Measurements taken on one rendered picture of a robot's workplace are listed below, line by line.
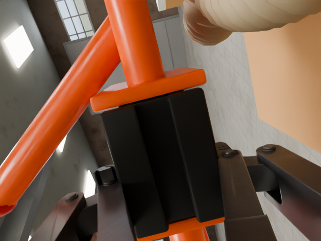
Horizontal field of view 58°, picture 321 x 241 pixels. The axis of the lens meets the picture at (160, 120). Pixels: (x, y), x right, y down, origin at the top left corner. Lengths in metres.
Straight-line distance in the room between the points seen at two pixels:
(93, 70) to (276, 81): 0.21
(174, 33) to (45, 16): 3.67
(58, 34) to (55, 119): 9.01
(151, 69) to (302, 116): 0.18
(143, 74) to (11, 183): 0.11
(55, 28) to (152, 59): 9.01
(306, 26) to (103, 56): 0.16
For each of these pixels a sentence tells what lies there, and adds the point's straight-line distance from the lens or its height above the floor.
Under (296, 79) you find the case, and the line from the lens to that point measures 0.29.
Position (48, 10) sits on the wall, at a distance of 9.08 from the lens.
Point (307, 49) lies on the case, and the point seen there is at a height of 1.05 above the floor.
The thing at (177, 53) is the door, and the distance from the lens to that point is 9.27.
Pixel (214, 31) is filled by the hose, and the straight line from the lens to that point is 0.21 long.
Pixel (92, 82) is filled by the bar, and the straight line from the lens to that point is 0.18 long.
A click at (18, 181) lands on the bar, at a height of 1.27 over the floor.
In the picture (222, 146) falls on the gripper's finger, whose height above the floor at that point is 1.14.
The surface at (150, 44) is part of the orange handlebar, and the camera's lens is 0.16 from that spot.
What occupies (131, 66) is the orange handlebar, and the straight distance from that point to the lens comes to 0.15.
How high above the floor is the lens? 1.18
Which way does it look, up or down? 1 degrees up
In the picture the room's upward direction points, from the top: 104 degrees counter-clockwise
